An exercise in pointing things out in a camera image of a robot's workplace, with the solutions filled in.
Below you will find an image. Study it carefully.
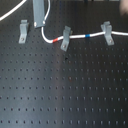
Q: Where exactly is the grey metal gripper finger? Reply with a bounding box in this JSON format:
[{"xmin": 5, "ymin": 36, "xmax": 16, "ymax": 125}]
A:
[{"xmin": 33, "ymin": 0, "xmax": 45, "ymax": 28}]

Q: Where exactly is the white cable with coloured marks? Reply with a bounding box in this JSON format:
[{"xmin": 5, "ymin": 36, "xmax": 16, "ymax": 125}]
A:
[{"xmin": 0, "ymin": 0, "xmax": 128, "ymax": 45}]

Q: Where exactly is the left grey cable clip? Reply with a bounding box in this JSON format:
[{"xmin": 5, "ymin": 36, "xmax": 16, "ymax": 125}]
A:
[{"xmin": 19, "ymin": 20, "xmax": 29, "ymax": 44}]

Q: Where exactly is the grey cable clip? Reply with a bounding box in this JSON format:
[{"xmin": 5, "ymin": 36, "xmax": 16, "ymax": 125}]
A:
[
  {"xmin": 19, "ymin": 20, "xmax": 29, "ymax": 44},
  {"xmin": 101, "ymin": 21, "xmax": 114, "ymax": 45},
  {"xmin": 60, "ymin": 26, "xmax": 71, "ymax": 52}
]

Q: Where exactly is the middle grey cable clip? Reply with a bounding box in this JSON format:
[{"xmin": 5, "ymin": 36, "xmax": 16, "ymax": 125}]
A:
[{"xmin": 60, "ymin": 26, "xmax": 71, "ymax": 52}]

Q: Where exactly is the right grey cable clip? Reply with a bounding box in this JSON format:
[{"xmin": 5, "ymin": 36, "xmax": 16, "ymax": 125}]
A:
[{"xmin": 101, "ymin": 21, "xmax": 114, "ymax": 45}]

